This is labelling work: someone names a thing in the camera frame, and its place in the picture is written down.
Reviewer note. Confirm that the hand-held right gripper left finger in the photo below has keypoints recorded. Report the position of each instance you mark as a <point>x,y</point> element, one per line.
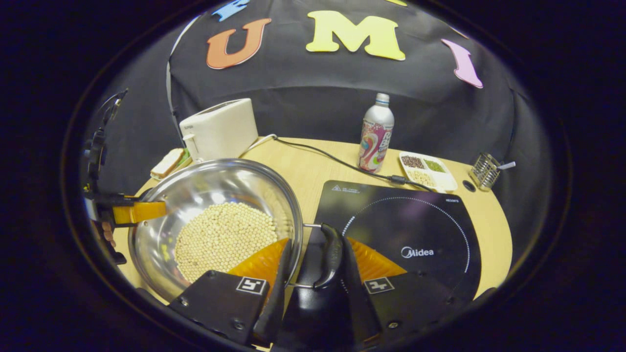
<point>279,293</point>

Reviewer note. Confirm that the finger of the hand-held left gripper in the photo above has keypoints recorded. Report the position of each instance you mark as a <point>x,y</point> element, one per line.
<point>139,212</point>

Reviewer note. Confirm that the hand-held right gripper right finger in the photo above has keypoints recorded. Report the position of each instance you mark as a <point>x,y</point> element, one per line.
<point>356,298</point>

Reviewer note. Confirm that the black induction cooktop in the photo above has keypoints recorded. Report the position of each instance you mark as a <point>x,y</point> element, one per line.
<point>406,230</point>

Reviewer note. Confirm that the pale green tray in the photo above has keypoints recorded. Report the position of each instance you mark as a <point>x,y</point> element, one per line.
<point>183,164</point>

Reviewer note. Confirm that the pile of yellow soybeans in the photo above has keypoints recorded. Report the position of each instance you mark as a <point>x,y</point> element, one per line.
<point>225,239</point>

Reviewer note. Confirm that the white toaster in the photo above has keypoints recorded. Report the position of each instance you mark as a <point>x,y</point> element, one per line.
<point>220,129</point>

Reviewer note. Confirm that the divided plate of grains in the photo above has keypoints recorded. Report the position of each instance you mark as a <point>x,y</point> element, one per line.
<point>428,171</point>

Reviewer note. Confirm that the silver patterned drink bottle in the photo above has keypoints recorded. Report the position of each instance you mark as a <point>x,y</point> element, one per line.
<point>375,137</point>

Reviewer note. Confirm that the metal mesh utensil holder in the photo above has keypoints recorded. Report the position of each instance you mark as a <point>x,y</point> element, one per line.
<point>484,171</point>

